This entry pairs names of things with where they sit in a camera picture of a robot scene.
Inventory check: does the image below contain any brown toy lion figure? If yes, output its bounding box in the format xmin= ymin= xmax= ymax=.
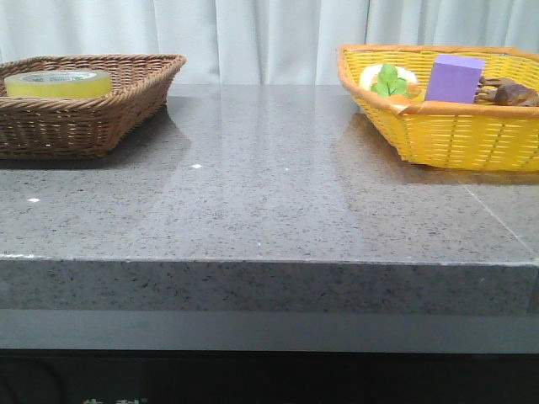
xmin=474 ymin=77 xmax=538 ymax=107

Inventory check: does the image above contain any yellow woven plastic basket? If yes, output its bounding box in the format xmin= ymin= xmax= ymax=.
xmin=338 ymin=44 xmax=538 ymax=172

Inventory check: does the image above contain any purple foam cube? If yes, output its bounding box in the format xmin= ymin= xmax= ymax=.
xmin=424 ymin=54 xmax=485 ymax=104

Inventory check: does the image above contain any brown wicker basket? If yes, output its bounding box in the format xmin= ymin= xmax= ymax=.
xmin=1 ymin=54 xmax=187 ymax=160

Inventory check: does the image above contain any orange plush carrot toy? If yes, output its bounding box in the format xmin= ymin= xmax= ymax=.
xmin=369 ymin=63 xmax=417 ymax=98

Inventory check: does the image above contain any yellow packing tape roll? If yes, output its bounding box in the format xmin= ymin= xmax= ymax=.
xmin=3 ymin=69 xmax=113 ymax=98

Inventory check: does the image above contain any grey-white curtain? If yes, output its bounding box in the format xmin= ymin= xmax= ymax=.
xmin=1 ymin=1 xmax=538 ymax=85

